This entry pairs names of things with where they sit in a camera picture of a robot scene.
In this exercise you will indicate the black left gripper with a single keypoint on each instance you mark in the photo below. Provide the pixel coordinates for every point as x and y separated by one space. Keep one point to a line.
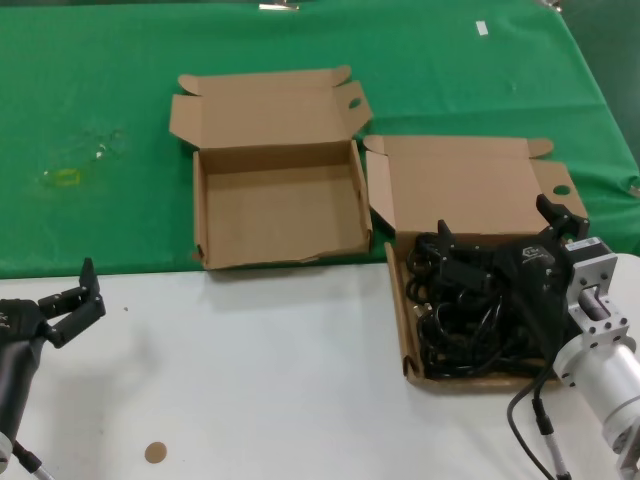
17 325

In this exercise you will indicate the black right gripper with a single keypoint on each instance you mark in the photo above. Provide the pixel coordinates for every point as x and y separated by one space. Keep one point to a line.
535 270

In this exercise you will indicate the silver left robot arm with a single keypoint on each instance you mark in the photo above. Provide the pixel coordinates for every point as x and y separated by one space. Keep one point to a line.
4 450

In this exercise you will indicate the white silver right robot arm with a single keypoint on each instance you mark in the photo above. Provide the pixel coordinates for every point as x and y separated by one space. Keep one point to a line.
600 370

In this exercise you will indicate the right cardboard box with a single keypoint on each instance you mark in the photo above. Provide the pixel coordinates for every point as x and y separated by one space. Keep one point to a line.
460 190

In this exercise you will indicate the cardboard box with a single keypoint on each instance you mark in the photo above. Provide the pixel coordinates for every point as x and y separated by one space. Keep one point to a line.
280 210
460 190

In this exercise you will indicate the left cardboard box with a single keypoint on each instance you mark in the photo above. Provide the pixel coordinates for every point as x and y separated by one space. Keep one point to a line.
280 210

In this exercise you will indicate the yellow tape square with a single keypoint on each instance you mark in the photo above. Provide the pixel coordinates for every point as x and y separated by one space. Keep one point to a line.
65 178

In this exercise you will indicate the brown cardboard disc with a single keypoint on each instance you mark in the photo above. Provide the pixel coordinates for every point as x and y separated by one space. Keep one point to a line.
155 453

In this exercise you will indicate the clear crumpled tape patch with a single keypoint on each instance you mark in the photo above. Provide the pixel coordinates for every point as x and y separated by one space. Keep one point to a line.
102 147

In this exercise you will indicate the white label strip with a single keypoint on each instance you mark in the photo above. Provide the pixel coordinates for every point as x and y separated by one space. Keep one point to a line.
482 28

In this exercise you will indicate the green tablecloth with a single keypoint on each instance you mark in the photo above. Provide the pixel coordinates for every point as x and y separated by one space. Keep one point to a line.
100 75

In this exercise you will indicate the metal cloth clip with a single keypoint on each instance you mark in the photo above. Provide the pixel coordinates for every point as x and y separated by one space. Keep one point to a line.
280 6
550 3

